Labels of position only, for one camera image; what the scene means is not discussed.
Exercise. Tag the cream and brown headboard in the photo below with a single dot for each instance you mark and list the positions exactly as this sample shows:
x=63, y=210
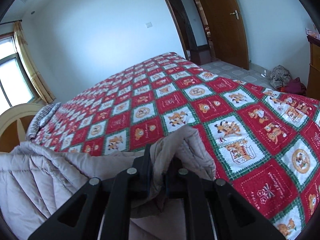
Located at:
x=14, y=125

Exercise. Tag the clothes pile on floor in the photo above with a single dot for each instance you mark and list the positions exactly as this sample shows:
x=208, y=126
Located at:
x=281, y=80

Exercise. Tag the light pink puffer jacket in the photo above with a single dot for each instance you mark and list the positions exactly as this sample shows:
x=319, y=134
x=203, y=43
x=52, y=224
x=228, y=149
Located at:
x=36, y=182

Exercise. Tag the window with grey frame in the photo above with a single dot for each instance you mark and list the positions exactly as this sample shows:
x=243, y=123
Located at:
x=16, y=87

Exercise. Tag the yellow right curtain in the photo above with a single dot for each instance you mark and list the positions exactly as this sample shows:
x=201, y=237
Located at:
x=29, y=66

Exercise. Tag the silver door handle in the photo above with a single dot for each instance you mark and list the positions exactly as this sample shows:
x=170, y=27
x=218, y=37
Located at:
x=236, y=14

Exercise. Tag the red patterned bed quilt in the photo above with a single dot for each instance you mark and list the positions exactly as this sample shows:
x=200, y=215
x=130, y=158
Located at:
x=264, y=142

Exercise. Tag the striped grey pillow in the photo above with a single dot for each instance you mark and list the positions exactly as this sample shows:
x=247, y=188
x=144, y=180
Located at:
x=41, y=119

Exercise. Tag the brown wooden cabinet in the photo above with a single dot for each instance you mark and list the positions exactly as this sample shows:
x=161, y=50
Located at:
x=314, y=72

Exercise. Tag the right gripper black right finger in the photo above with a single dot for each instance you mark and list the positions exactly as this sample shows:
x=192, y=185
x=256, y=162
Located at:
x=214, y=209

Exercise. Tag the black curtain rod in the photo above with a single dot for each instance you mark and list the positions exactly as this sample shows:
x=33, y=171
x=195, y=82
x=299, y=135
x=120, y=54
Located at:
x=10, y=22

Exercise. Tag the brown wooden door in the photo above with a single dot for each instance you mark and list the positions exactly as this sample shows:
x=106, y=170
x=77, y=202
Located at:
x=227, y=33

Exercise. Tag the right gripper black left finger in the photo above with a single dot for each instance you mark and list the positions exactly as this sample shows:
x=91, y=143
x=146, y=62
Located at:
x=101, y=207

